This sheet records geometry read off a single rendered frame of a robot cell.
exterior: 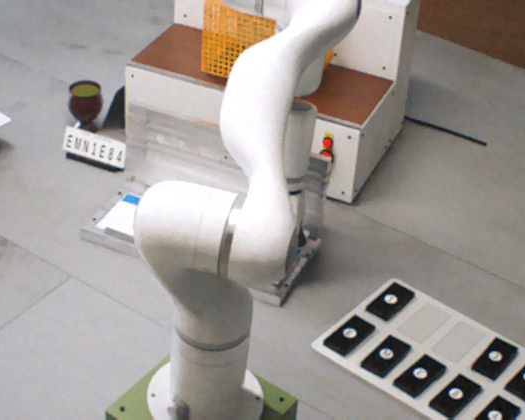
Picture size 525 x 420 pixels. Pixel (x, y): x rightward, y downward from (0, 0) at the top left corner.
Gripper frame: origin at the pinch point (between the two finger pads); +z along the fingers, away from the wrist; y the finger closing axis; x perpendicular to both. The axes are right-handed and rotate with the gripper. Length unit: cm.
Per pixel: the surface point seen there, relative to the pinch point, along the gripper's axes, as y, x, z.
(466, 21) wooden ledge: 4, 128, -22
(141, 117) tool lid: -35.2, 9.1, -16.4
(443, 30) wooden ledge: -1, 119, -20
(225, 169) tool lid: -16.0, 10.8, -9.9
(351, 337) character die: 21.5, -10.4, 5.0
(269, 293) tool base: 3.2, -6.4, 4.0
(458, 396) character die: 44.0, -16.0, 6.1
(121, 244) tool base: -28.8, -6.6, 4.3
